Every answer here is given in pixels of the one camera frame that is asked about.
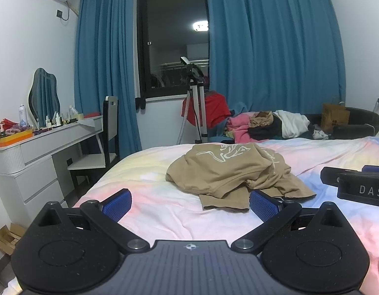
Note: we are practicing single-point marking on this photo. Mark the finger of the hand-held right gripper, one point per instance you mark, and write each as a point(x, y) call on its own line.
point(330, 176)
point(375, 169)

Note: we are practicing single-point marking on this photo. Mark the cardboard boxes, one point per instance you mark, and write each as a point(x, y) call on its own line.
point(9, 238)

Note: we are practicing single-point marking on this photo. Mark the bed with pastel tie-dye sheet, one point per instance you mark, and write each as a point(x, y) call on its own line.
point(164, 215)

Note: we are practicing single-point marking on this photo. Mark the black and white chair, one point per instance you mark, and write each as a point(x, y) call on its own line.
point(111, 123)

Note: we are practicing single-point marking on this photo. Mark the black sofa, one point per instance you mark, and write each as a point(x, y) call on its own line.
point(361, 119)

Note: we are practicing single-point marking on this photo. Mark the blue curtain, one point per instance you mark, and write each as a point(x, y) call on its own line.
point(103, 61)
point(275, 46)

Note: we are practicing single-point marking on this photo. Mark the pink garment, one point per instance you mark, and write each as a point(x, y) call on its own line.
point(238, 129)

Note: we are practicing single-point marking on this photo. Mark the black garment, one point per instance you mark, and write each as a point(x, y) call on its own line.
point(269, 130)

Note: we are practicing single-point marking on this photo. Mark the black wall socket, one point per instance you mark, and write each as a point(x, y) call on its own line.
point(59, 13)

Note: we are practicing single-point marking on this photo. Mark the wavy-edged mirror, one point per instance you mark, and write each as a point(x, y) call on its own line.
point(43, 95)

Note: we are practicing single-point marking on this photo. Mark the group of cosmetic bottles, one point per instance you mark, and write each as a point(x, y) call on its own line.
point(63, 118)

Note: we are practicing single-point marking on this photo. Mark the brown paper bag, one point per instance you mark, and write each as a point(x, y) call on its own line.
point(334, 117)

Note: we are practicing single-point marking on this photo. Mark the white patterned garment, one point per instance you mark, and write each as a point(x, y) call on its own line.
point(320, 134)

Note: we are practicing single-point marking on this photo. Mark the red garment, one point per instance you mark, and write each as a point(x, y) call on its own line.
point(215, 110)

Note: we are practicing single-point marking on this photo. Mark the brown crumpled garment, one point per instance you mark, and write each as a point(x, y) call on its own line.
point(260, 118)

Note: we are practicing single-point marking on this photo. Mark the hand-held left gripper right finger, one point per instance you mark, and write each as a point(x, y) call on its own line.
point(263, 206)

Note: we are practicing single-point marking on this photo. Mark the phone on tripod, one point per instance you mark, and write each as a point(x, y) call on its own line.
point(192, 67)

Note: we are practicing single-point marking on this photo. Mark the orange tray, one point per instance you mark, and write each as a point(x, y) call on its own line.
point(11, 138)

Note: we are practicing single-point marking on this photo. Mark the dark window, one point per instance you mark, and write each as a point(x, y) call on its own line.
point(171, 46)

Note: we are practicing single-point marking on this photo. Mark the tan printed t-shirt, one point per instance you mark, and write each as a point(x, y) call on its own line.
point(226, 172)

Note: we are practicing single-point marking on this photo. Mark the white vanity desk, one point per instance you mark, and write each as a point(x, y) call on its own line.
point(38, 147)

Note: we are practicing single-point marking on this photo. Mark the black wall-mounted holder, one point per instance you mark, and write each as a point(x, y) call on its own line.
point(140, 103)

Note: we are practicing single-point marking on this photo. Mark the silver tripod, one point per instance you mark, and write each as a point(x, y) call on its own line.
point(198, 110)

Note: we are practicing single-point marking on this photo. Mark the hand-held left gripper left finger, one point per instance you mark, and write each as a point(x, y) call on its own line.
point(117, 205)

